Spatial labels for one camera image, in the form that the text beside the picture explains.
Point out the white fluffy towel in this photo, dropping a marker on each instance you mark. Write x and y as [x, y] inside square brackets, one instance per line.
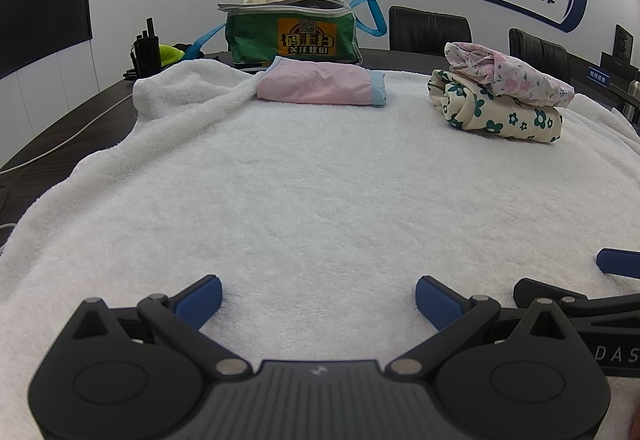
[300, 200]

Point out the cream green-flower folded garment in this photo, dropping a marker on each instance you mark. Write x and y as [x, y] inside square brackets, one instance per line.
[495, 117]

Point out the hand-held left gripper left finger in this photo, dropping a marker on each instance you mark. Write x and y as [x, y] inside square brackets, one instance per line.
[200, 301]

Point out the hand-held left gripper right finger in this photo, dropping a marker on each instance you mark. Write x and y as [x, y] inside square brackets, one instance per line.
[436, 302]

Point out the black desk device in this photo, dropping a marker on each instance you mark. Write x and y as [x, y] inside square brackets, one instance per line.
[622, 54]

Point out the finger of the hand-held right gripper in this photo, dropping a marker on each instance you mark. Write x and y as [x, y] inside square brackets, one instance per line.
[575, 302]
[620, 262]

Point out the pink and blue garment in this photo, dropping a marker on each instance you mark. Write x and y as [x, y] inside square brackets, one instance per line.
[315, 84]

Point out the pink floral folded garment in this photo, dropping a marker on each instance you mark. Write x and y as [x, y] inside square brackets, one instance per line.
[505, 69]

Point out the yellow-green cloth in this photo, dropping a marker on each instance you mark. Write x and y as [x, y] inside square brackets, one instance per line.
[172, 55]

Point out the black walkie-talkie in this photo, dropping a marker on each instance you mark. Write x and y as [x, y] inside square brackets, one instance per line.
[146, 52]

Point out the blue desk name sign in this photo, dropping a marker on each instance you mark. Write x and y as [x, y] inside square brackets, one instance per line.
[596, 76]

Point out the black office chair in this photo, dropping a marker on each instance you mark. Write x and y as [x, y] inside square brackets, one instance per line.
[430, 29]
[542, 49]

